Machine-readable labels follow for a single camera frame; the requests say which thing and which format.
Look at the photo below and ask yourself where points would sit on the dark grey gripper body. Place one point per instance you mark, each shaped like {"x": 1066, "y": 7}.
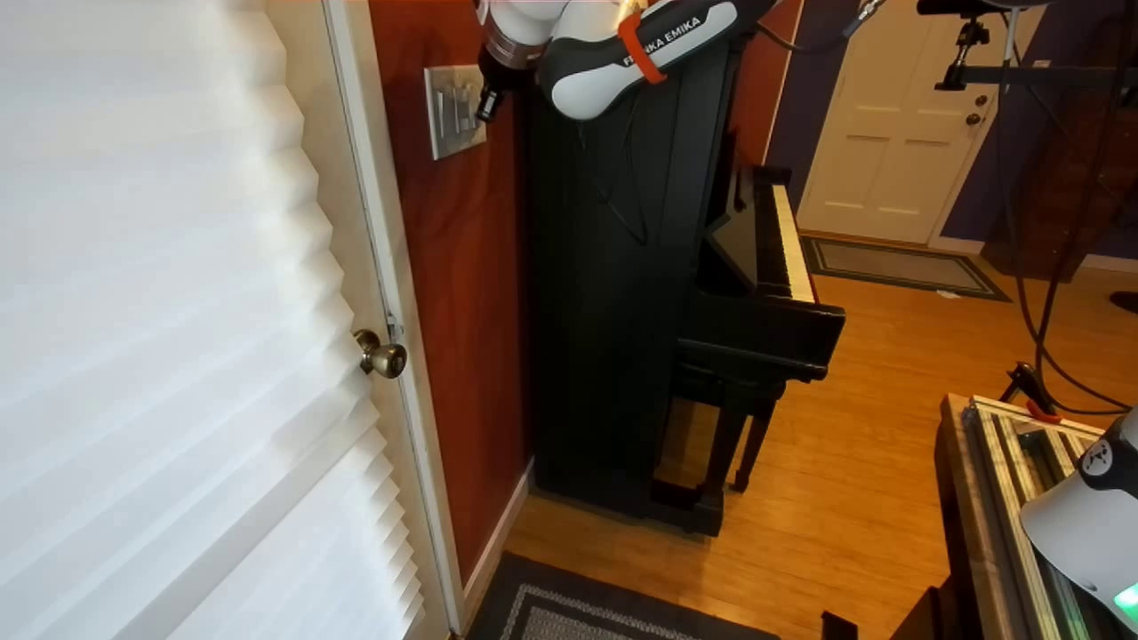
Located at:
{"x": 519, "y": 52}

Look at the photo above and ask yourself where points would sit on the white door with shade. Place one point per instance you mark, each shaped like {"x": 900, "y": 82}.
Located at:
{"x": 360, "y": 191}

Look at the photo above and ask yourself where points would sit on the black upright piano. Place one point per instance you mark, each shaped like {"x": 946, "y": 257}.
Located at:
{"x": 618, "y": 273}

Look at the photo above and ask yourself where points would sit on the brass door knob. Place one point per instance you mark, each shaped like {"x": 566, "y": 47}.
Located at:
{"x": 382, "y": 354}

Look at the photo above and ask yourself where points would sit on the white panelled door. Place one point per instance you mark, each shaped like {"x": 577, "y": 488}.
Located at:
{"x": 910, "y": 143}
{"x": 155, "y": 322}

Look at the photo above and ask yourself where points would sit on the grey bordered doormat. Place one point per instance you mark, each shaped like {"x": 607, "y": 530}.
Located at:
{"x": 910, "y": 263}

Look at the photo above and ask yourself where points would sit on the white baseboard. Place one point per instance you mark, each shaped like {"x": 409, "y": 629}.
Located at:
{"x": 501, "y": 539}

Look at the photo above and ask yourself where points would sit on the small metal door knob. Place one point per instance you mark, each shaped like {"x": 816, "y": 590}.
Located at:
{"x": 977, "y": 116}

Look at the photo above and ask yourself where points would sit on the grey striped rug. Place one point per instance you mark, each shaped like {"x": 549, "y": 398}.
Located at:
{"x": 592, "y": 604}

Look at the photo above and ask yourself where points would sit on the red black clamp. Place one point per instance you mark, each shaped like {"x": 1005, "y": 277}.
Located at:
{"x": 1031, "y": 389}

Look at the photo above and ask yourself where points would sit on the small black block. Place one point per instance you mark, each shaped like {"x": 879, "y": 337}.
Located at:
{"x": 841, "y": 628}

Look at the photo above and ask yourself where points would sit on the wooden slatted table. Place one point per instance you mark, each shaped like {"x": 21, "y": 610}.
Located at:
{"x": 997, "y": 499}

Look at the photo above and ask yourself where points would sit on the white light switch plate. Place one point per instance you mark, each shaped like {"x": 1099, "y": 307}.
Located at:
{"x": 449, "y": 113}

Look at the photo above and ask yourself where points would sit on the white light switch toggle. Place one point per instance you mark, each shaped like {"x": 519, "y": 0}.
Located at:
{"x": 444, "y": 116}

